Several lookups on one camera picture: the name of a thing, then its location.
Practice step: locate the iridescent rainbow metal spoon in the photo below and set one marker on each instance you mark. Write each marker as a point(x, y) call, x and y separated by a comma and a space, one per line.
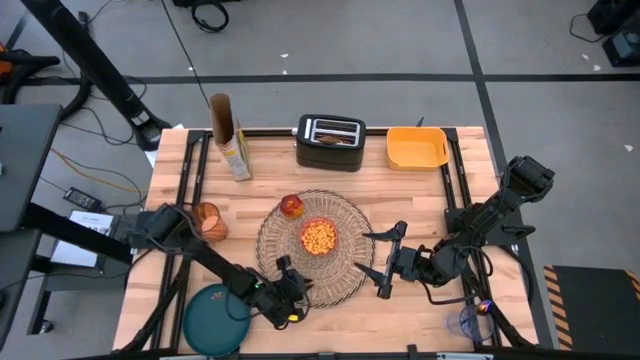
point(484, 307)

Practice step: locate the black rig support leg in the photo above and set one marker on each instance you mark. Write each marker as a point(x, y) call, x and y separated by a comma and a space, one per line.
point(95, 65)

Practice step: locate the round woven straw placemat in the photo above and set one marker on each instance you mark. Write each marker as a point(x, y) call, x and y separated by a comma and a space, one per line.
point(340, 280)

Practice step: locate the black two-slot toaster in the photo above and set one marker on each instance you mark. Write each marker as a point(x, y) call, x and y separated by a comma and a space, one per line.
point(330, 157)

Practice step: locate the clear drinking glass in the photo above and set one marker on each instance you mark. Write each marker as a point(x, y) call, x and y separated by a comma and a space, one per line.
point(462, 325)

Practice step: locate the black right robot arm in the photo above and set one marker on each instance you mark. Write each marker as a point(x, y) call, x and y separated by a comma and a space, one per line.
point(480, 220)

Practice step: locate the teal round plate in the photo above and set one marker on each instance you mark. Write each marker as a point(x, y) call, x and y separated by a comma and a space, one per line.
point(210, 325)

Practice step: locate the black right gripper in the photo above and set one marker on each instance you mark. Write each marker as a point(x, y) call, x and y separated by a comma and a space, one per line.
point(412, 264)

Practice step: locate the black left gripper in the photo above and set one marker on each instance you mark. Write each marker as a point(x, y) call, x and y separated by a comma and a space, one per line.
point(291, 295)

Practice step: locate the black mat with hazard stripes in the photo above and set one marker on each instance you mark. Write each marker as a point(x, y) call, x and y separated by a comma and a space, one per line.
point(590, 305)

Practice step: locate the white paper sheet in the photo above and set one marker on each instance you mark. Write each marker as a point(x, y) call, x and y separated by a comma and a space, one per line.
point(82, 245)

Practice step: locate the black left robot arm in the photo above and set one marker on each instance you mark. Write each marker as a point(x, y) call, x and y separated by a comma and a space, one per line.
point(215, 262)

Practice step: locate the yellow plastic basket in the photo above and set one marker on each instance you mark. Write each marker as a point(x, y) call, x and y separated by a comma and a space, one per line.
point(417, 147)

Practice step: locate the brown bread slice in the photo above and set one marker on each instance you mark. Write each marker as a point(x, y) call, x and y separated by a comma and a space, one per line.
point(332, 140)

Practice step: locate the black power brick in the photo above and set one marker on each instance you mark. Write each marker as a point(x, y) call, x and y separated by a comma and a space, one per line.
point(82, 199)

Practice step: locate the orange faceted tumbler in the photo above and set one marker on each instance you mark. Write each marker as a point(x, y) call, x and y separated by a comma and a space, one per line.
point(210, 222)

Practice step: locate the black desk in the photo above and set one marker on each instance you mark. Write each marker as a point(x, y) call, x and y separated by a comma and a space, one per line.
point(25, 160)

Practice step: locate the golden cereal puffs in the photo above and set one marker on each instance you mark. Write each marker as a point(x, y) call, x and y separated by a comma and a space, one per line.
point(318, 237)

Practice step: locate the red orange apple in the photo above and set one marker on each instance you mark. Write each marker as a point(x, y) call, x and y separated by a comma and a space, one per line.
point(291, 206)

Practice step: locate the black equipment case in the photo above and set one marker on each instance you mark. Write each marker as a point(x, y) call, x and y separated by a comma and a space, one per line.
point(617, 35)

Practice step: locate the cardboard cereal box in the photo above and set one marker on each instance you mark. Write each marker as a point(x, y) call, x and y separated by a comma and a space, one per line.
point(231, 150)

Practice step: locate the patterned bowl with red inside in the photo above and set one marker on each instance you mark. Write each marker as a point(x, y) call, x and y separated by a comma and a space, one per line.
point(302, 245)

